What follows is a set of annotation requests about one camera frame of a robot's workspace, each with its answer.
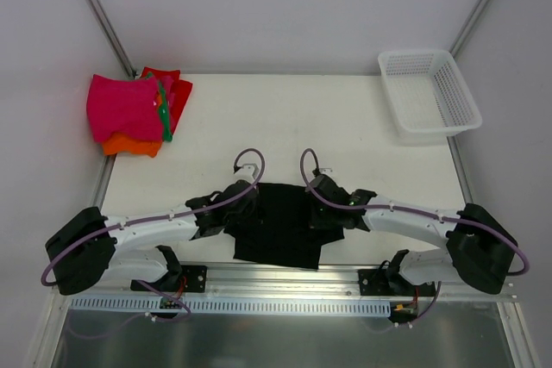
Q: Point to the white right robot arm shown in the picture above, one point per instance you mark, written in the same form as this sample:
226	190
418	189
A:
468	245

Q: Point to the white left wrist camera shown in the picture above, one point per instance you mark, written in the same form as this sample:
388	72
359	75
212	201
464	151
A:
247	172

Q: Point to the aluminium front rail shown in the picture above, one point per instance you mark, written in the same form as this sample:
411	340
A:
328	282

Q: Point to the white plastic basket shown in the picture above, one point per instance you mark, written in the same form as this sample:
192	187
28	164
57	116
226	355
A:
428	97

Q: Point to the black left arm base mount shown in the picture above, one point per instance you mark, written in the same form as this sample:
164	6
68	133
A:
181	277

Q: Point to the orange folded t shirt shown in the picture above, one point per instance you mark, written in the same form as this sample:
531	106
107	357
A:
129	146

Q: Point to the black t shirt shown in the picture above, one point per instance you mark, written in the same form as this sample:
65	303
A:
279	232

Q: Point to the left aluminium corner post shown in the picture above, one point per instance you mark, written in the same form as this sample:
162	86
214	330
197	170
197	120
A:
109	32

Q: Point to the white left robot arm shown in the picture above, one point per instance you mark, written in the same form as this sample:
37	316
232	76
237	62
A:
92	247

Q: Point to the white slotted cable duct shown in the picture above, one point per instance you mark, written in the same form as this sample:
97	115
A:
234	306

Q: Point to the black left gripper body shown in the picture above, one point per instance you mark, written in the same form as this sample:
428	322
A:
241	208

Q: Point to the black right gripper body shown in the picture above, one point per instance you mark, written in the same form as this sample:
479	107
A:
322	208

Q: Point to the right aluminium corner post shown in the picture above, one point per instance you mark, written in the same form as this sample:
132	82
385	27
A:
469	25

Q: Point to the aluminium corner post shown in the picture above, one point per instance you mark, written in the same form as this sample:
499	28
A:
469	25
109	32

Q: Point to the red folded t shirt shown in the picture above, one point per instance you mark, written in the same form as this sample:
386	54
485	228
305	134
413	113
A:
177	92

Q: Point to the magenta folded t shirt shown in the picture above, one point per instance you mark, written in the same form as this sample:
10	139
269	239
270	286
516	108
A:
101	99

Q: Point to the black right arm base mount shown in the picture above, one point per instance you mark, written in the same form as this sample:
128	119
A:
385	280

